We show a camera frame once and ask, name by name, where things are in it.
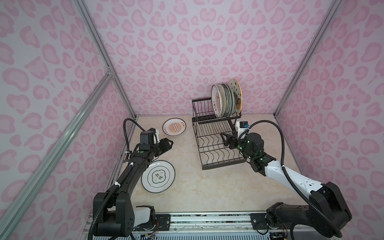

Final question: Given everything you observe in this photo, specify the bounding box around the white plate dark green rim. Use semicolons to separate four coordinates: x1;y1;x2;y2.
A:
223;84;232;118

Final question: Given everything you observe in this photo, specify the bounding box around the white star cat plate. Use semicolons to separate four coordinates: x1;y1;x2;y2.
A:
229;79;243;116

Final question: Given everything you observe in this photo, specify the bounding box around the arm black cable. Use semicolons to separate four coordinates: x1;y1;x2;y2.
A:
238;119;343;238
122;117;146;152

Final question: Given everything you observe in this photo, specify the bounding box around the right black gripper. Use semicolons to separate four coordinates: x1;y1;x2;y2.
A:
220;130;255;160

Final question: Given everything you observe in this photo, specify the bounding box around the white plate black cloud outline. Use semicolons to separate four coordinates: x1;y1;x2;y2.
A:
141;161;176;194

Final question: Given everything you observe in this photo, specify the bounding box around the large orange sunburst plate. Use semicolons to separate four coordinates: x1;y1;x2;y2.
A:
211;85;222;118

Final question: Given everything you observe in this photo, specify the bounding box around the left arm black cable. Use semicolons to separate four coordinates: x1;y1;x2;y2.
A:
122;117;146;152

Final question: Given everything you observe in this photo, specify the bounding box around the small orange sunburst plate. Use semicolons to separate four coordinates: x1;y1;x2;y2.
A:
162;118;187;136

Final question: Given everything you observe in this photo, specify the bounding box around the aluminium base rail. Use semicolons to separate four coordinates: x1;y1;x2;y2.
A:
133;211;325;240

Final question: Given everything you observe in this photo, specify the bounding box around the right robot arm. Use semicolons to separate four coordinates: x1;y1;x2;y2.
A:
221;133;352;238

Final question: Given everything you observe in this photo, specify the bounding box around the cream plum blossom plate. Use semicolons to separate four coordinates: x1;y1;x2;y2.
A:
218;84;227;117

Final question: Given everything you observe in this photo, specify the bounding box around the black wire dish rack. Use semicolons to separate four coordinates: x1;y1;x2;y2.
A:
192;98;246;170

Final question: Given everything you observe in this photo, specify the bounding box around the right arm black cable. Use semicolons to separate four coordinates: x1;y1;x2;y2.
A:
238;119;343;238

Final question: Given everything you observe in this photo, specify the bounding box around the aluminium frame diagonal strut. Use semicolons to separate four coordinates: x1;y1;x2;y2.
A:
1;73;114;240

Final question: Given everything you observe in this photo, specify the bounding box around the mint green flower plate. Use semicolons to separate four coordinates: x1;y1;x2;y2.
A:
227;84;235;117

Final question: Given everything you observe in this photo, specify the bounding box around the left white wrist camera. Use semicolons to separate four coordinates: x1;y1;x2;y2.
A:
149;128;160;144

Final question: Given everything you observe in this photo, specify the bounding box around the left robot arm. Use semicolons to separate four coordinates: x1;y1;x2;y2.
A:
88;129;174;240

